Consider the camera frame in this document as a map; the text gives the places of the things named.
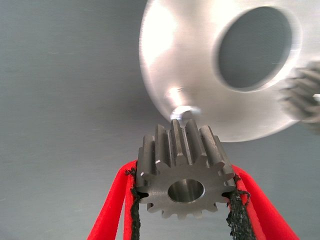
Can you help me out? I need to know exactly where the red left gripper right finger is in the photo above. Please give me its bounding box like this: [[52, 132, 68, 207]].
[[226, 163, 301, 240]]

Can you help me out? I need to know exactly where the dark grey table cloth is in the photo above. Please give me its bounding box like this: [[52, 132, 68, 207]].
[[0, 0, 320, 240]]

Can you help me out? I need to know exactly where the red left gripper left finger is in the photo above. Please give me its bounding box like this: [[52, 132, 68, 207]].
[[86, 159, 142, 240]]

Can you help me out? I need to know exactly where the round metal plate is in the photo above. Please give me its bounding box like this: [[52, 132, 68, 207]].
[[138, 0, 305, 144]]

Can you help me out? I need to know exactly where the small steel gear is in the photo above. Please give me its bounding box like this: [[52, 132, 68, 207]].
[[136, 118, 237, 221], [277, 61, 320, 133]]

